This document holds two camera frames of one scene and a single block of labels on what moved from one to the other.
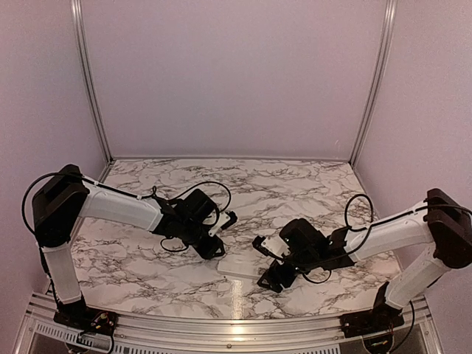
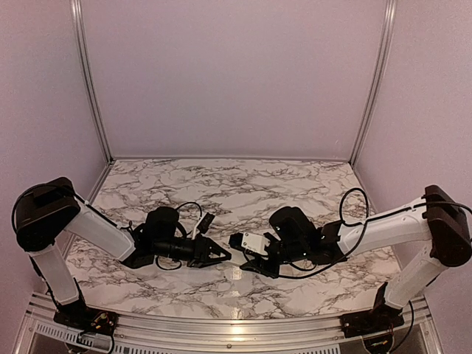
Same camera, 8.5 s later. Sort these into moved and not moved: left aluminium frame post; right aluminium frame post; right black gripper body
Moved: right black gripper body
Not moved: left aluminium frame post; right aluminium frame post
